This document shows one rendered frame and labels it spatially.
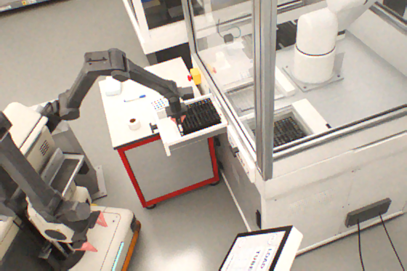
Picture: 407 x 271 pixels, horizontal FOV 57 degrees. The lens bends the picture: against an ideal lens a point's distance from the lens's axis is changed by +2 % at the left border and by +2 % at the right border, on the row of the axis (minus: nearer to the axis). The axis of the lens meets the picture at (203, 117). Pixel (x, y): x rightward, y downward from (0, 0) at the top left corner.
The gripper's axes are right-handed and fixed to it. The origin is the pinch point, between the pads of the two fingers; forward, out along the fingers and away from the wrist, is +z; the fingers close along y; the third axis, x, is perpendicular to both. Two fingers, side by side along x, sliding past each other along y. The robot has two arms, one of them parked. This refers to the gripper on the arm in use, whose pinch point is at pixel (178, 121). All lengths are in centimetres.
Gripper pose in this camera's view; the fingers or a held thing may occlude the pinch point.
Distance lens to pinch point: 184.0
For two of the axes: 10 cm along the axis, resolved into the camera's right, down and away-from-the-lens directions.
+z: 1.0, 6.8, 7.3
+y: -9.5, 2.7, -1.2
